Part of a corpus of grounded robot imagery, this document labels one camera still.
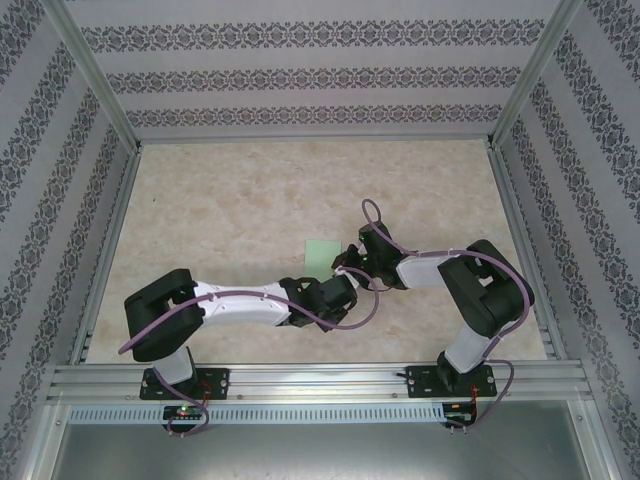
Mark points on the light green paper sheet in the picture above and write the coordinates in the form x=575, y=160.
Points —
x=320, y=257

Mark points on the aluminium frame post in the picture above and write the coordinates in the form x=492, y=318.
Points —
x=531, y=75
x=92, y=75

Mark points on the small circuit board green light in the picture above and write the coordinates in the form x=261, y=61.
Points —
x=182, y=413

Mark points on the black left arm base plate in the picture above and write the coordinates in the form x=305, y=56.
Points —
x=220, y=382

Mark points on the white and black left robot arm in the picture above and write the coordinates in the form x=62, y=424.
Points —
x=240, y=312

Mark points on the aluminium table side rail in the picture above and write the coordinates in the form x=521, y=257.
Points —
x=109, y=250
x=517, y=225

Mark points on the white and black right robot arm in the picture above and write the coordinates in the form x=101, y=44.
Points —
x=425, y=272

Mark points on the long aluminium mounting rail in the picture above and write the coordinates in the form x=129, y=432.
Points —
x=320, y=380

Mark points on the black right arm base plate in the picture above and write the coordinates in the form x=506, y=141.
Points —
x=420, y=382

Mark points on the small circuit board with pins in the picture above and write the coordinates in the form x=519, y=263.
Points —
x=457, y=415

